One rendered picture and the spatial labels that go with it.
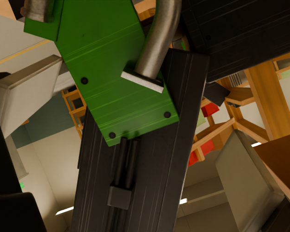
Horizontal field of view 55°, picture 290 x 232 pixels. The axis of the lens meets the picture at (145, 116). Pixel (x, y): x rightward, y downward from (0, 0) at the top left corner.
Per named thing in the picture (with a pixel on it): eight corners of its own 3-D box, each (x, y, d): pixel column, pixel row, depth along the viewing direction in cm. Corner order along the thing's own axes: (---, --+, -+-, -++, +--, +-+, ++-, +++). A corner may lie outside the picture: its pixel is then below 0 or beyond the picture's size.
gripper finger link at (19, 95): (-5, 148, 12) (-21, 142, 12) (51, 99, 19) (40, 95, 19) (9, 88, 11) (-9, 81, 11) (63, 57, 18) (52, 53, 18)
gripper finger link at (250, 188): (273, 190, 13) (287, 196, 13) (233, 127, 19) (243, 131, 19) (239, 237, 14) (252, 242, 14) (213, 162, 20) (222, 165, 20)
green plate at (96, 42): (58, 10, 43) (116, 126, 50) (36, 10, 35) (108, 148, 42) (126, -24, 41) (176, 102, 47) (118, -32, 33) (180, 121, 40)
